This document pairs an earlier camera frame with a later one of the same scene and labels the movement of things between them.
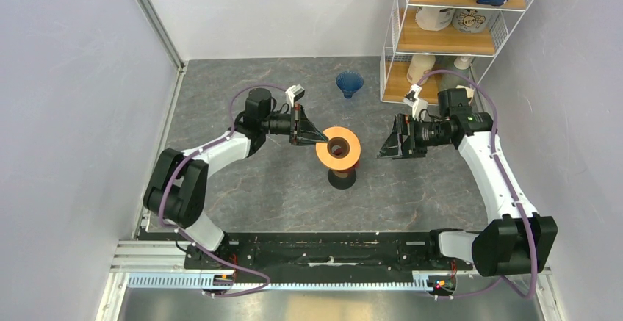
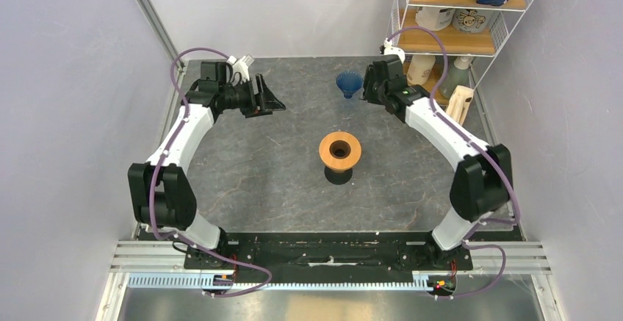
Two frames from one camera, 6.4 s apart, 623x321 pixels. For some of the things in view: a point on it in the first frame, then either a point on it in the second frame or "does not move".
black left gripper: x=305 y=133 → x=269 y=103
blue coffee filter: x=348 y=82 does not move
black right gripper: x=394 y=145 → x=369 y=77
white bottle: x=419 y=65 does not move
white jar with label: x=433 y=18 does not move
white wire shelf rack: x=449 y=25 does not move
